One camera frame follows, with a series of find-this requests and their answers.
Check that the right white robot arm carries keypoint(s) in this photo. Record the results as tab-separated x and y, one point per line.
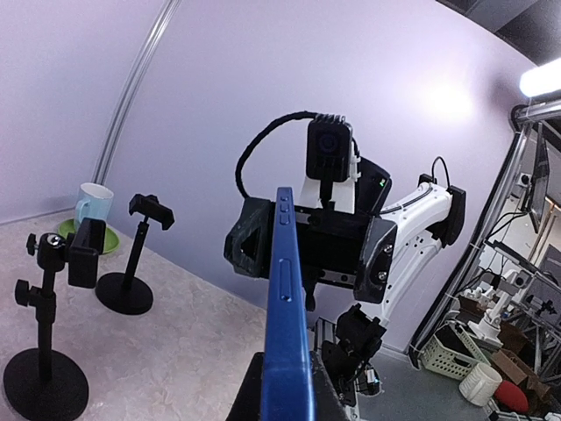
428	220

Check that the white blue mug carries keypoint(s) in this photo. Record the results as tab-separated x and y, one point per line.
94	201

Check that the phone with dark-blue case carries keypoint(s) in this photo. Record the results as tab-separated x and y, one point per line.
287	391

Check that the right aluminium frame post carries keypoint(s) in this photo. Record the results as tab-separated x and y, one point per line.
131	86

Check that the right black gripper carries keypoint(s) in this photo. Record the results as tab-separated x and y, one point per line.
347	250

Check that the white ribbed cup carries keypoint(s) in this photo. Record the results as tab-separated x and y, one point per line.
479	385

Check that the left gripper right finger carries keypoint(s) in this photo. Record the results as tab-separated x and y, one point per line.
328	407

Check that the black clamp stand right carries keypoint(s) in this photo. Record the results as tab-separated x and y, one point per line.
124	292

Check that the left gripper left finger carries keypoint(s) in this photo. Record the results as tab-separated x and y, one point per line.
246	406

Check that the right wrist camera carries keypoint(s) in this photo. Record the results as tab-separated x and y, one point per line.
331	170

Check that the red round object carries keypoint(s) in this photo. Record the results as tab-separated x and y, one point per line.
512	397

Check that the green saucer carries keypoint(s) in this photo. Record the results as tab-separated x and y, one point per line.
111	240

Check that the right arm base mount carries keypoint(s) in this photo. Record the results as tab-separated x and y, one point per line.
346	348

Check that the ceiling light tube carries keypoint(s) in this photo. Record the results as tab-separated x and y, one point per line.
541	80

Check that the black clamp phone stand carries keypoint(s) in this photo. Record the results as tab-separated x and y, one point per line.
41	383

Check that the white plastic basket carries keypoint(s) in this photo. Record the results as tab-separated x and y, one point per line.
451	352

